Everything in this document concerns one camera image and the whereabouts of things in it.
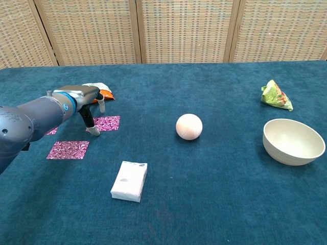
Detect orange white snack bag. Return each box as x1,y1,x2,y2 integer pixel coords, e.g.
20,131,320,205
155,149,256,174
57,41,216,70
82,82,115,103

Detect green snack bag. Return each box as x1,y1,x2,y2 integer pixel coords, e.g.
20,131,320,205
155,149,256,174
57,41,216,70
261,79,294,112

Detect woven screen panel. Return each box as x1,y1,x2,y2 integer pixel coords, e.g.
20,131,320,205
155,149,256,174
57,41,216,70
228,0,327,63
135,0,241,64
33,0,143,66
0,0,59,69

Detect white tissue pack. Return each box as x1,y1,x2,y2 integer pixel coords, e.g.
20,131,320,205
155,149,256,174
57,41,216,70
110,161,148,203

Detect cream bowl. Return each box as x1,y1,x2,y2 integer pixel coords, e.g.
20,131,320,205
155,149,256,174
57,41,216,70
263,118,326,166

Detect blue table cloth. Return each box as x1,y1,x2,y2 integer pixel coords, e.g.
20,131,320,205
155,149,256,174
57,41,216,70
0,60,327,245

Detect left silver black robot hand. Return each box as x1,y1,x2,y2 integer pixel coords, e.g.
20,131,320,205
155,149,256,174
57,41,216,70
53,85,106,137

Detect pale pink ball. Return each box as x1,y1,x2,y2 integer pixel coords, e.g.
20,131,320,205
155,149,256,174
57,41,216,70
175,113,203,140

